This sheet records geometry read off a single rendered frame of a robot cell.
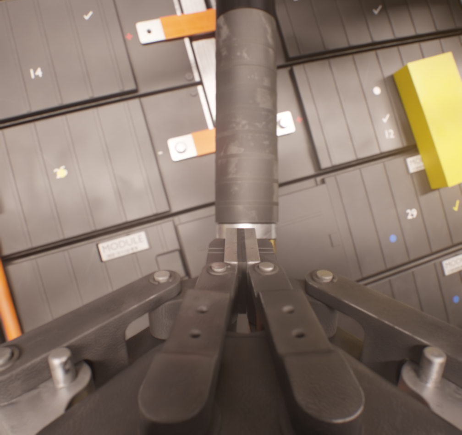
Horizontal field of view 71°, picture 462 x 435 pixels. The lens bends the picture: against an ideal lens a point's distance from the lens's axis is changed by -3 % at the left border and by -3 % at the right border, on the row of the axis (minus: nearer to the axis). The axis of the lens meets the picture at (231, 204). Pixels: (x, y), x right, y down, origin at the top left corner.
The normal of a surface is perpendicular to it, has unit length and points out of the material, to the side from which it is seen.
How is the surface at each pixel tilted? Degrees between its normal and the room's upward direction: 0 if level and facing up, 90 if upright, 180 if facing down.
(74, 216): 0
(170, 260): 0
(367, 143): 0
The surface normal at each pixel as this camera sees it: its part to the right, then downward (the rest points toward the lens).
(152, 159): 0.16, -0.04
